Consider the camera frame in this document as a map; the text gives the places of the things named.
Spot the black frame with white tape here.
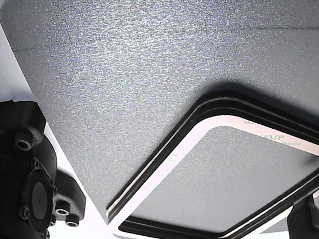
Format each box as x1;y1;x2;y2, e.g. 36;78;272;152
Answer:
99;92;319;239

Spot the gray textured platform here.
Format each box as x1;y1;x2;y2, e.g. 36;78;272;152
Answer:
0;0;319;239

